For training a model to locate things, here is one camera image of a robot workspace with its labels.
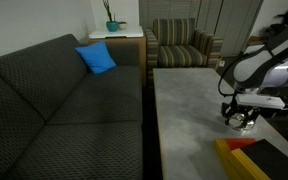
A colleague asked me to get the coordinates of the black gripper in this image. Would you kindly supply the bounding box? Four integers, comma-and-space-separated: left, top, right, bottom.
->
221, 102, 262, 130

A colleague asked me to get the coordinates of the round silver lid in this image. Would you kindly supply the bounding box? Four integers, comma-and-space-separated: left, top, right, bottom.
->
229, 113, 249, 125

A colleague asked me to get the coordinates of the round silver container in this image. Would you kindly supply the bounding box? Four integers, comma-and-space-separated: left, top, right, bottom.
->
228, 116, 256, 132

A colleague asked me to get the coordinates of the orange book yellow spine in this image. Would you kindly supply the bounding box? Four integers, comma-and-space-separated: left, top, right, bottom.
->
213, 137, 257, 180

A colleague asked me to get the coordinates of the black book yellow spine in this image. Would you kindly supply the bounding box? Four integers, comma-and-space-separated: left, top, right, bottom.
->
231, 139, 288, 180

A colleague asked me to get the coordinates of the striped armchair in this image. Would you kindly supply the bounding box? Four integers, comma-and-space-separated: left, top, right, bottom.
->
144, 17, 224, 88

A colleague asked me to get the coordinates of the wooden side table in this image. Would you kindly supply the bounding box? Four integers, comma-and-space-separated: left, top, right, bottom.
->
87, 35, 147, 87

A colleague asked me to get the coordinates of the white flat board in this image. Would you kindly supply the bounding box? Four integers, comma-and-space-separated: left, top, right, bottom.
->
88, 26, 145, 40

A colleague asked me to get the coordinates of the small white plant pot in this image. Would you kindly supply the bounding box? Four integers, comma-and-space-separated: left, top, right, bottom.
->
117, 21, 128, 31

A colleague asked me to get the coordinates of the teal pot with plant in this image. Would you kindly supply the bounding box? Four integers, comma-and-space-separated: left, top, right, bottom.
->
102, 0, 120, 33

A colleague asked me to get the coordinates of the blue square cushion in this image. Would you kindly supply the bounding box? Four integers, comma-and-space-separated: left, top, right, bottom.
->
74, 40, 117, 75

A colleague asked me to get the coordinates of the dark grey patterned sofa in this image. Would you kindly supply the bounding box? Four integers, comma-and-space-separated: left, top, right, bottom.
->
0, 33, 144, 180

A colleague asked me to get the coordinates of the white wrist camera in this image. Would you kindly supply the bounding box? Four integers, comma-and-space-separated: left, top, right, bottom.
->
235, 93, 286, 111

